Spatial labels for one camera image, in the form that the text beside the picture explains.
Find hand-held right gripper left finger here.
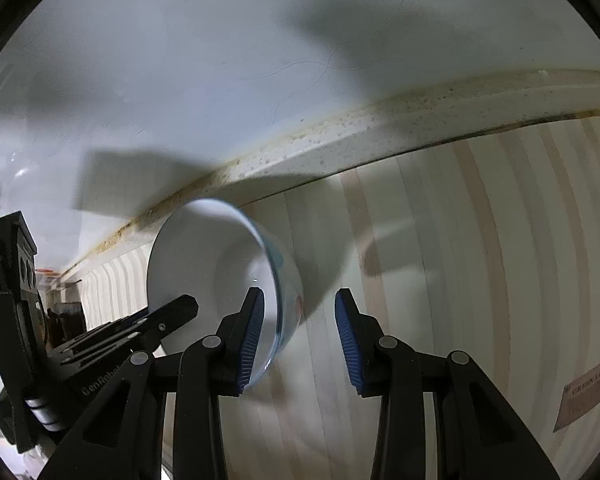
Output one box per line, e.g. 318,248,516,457
37,286,267,480

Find striped cat-print cloth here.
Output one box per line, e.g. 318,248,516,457
80,110,600,480

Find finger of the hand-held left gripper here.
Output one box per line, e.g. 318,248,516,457
55,295,199,361

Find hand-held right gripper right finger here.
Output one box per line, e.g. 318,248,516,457
334,288,551,480

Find white bowl with blue print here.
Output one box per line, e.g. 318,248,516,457
146,199,306,391

